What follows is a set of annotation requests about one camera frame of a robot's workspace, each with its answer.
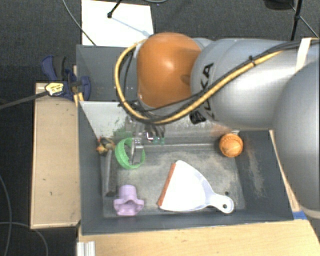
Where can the black cylinder on white bracket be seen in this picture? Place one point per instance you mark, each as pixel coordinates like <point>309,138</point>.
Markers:
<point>197,117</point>

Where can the white dustpan with orange edge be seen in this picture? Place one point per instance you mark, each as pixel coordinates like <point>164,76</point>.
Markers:
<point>187,190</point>

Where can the lilac plastic knob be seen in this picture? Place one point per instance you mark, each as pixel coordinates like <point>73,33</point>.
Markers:
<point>128,200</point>

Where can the pale wood board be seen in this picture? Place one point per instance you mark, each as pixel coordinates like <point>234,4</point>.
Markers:
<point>55,160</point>

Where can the orange ball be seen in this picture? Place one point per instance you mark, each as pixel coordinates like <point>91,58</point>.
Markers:
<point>231,145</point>

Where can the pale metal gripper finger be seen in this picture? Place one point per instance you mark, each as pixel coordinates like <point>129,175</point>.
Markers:
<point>131,154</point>
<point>139,153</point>

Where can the grey metal bin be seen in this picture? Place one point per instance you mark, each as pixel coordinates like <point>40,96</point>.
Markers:
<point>180,225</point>

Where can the black and orange toy animal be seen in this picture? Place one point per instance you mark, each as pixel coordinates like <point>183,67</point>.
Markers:
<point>105,145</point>

